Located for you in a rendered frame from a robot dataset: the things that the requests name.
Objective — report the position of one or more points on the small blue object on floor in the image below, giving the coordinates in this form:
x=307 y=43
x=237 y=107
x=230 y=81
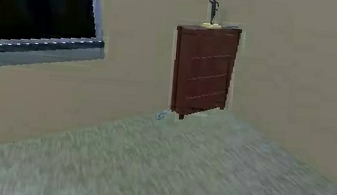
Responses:
x=162 y=115

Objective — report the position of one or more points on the black figurine on yellow base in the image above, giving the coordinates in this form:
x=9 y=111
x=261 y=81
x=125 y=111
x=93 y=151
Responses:
x=212 y=10

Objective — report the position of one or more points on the dark red chest of drawers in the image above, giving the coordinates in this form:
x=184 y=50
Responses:
x=202 y=71

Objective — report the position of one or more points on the dark window with grey frame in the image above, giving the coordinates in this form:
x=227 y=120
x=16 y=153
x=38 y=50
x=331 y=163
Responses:
x=33 y=8

